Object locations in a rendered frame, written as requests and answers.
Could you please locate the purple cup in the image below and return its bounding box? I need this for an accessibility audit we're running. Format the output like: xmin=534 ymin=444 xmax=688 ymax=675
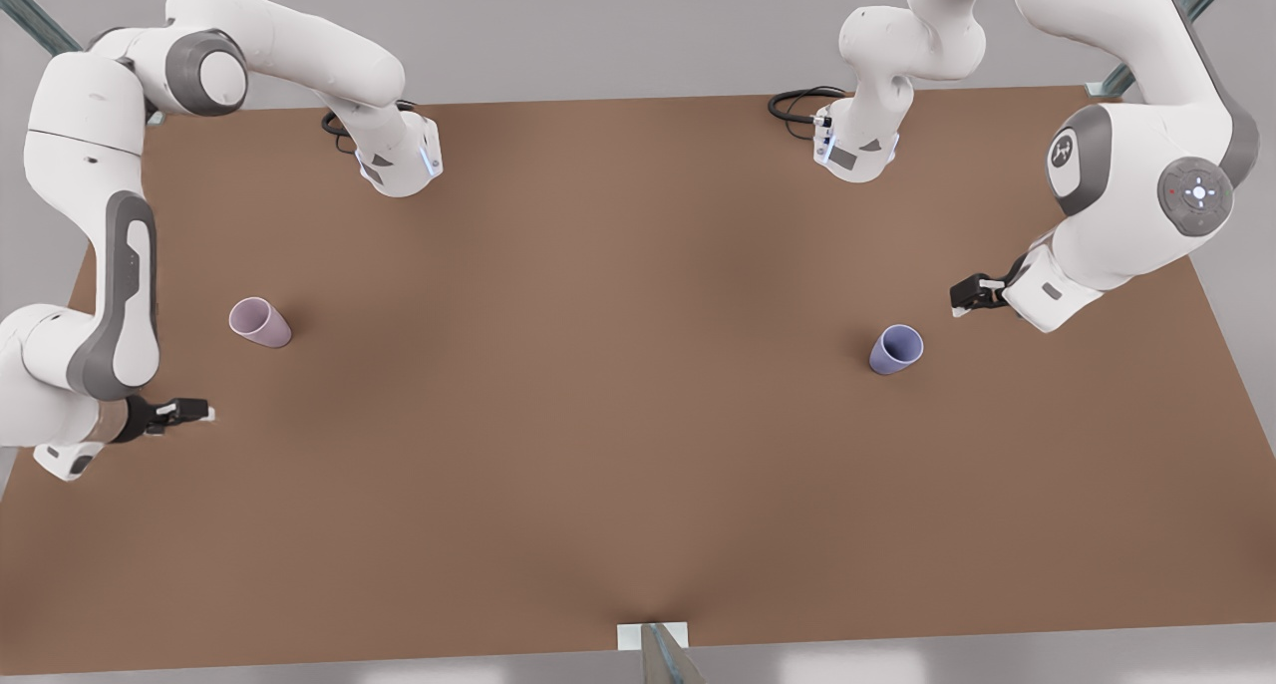
xmin=868 ymin=324 xmax=925 ymax=376

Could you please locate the pink cup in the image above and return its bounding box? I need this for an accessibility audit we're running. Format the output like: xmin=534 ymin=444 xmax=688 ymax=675
xmin=228 ymin=297 xmax=293 ymax=349

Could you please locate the silver frame post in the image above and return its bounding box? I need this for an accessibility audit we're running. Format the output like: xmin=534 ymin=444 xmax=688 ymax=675
xmin=617 ymin=621 xmax=705 ymax=684
xmin=1087 ymin=0 xmax=1249 ymax=99
xmin=0 ymin=0 xmax=165 ymax=127

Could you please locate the black cable loop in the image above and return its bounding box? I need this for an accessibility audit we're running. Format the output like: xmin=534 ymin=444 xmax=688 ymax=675
xmin=768 ymin=87 xmax=848 ymax=142
xmin=321 ymin=100 xmax=418 ymax=155

